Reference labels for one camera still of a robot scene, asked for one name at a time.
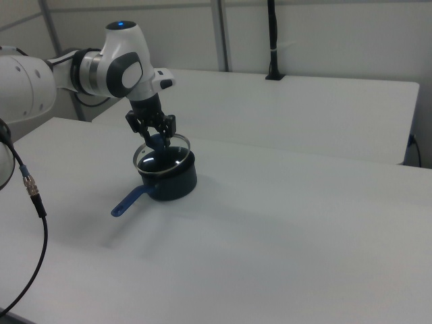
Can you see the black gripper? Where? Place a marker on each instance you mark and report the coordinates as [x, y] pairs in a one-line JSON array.
[[146, 108]]

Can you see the glass lid with blue knob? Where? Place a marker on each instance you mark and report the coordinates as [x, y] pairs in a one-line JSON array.
[[177, 153]]

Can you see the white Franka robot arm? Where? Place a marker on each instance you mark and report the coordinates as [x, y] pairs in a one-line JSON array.
[[121, 64]]

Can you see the black pole base clamp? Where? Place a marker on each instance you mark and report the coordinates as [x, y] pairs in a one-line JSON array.
[[275, 77]]

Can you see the white table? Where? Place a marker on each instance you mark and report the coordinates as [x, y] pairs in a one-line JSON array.
[[287, 114]]

